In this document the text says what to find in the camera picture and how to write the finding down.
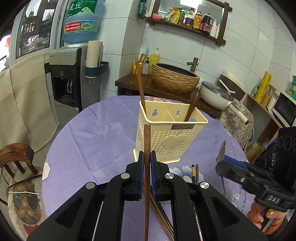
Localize person's right hand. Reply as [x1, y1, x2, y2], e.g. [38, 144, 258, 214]
[247, 202, 288, 235]

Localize black plastic bag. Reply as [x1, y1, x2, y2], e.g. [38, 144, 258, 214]
[254, 137, 278, 173]

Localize cream plastic utensil holder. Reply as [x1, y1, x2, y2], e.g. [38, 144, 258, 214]
[133, 99, 208, 164]

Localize dark brown chopstick right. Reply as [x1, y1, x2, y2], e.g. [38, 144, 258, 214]
[195, 164, 199, 184]

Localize purple floral tablecloth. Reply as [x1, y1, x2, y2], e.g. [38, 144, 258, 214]
[42, 95, 254, 215]

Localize white microwave oven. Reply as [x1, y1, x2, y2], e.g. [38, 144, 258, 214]
[272, 92, 296, 128]

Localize cream pan with lid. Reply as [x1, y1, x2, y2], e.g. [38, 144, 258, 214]
[199, 81, 249, 125]

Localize brown cream rice cooker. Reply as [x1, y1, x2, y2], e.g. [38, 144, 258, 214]
[218, 70, 246, 102]

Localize yellow roll of bags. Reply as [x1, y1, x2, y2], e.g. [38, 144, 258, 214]
[255, 71, 272, 103]

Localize woven brown basin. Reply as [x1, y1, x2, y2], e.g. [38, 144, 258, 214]
[151, 63, 200, 92]

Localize green stacked containers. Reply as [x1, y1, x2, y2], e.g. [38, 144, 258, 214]
[288, 75, 296, 100]

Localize black silver water dispenser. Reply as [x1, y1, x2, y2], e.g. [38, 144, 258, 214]
[49, 45, 100, 128]

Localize yellow soap dispenser bottle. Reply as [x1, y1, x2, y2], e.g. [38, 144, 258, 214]
[149, 48, 160, 74]

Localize paper cup tube holder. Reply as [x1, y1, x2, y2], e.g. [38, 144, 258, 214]
[85, 40, 109, 83]

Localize bronze faucet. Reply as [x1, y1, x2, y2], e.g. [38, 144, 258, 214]
[187, 57, 199, 73]

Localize dark wooden chair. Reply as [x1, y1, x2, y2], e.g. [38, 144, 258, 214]
[0, 143, 38, 179]

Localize beige hanging cloth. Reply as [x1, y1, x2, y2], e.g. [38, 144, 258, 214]
[1, 54, 58, 152]

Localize cat print cushion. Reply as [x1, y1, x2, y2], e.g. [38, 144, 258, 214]
[8, 167, 47, 240]

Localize blue water jug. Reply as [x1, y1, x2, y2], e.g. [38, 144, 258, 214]
[62, 0, 105, 44]

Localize wooden wall shelf frame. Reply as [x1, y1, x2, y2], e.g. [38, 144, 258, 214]
[145, 0, 232, 46]

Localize window with metal frame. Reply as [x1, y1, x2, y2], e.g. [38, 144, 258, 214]
[1, 1, 70, 71]

